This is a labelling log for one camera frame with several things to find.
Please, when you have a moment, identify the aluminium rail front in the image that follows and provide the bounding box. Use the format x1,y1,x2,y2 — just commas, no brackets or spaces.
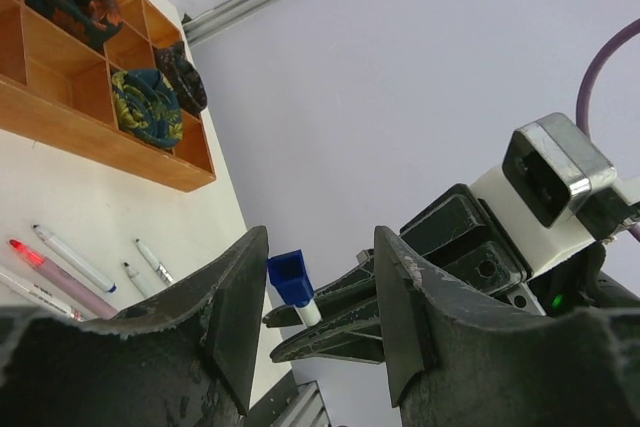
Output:
258,381,332,427

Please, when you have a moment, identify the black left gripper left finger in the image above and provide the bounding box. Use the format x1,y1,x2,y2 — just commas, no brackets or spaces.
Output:
1,226,269,426

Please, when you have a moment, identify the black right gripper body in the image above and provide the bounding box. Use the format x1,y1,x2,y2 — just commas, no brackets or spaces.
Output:
399,183,545,315

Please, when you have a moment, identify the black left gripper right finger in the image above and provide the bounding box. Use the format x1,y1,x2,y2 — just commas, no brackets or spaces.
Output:
374,226,639,426

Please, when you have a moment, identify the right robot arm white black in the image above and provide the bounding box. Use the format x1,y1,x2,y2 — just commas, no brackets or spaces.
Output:
270,184,639,364

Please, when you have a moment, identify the dark green capped marker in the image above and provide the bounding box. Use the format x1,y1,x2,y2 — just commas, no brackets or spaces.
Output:
134,238,174,286

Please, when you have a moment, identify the blue capped whiteboard marker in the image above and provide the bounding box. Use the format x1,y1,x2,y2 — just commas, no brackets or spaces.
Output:
32,224,117,293

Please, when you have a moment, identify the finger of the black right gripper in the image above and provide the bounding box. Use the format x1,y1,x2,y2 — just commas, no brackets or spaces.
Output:
262,266,376,328
270,319,385,364

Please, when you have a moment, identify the pink highlighter pen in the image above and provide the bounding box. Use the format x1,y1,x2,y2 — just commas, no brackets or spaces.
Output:
8,239,118,319

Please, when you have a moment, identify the dark cloth bundle front-right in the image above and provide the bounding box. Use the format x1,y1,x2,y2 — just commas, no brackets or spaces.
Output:
111,69,184,151

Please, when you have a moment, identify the orange wooden compartment tray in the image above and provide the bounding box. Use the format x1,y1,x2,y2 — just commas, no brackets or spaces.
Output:
1,0,216,192

